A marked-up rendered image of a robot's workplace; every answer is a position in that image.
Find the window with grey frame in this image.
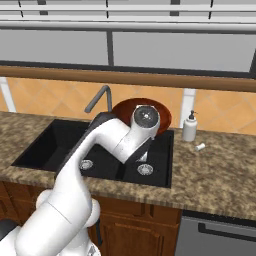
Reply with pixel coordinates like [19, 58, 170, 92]
[0, 0, 256, 80]

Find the black cupboard door handle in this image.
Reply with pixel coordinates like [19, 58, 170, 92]
[95, 219, 103, 248]

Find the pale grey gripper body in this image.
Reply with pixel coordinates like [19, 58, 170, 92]
[127, 137, 155, 165]

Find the brown wooden drawer front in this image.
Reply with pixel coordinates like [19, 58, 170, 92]
[90, 194, 184, 218]

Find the black dishwasher handle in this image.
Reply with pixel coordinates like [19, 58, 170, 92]
[197, 222, 256, 243]

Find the wooden window sill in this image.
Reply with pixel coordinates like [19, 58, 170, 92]
[0, 65, 256, 94]

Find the grey dishwasher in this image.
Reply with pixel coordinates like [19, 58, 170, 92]
[174, 209, 256, 256]

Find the grey sink tap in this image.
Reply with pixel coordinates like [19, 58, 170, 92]
[84, 85, 113, 115]

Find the reddish brown bowl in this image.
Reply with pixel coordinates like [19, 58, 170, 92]
[111, 97, 173, 136]

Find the black double sink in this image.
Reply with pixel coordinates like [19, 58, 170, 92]
[11, 118, 175, 189]

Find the white soap dispenser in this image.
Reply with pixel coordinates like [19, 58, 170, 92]
[181, 109, 199, 143]

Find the brown wooden cupboard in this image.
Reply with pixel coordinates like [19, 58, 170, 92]
[0, 180, 56, 228]

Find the brown wooden cupboard door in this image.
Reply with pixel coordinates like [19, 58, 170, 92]
[95, 212, 183, 256]

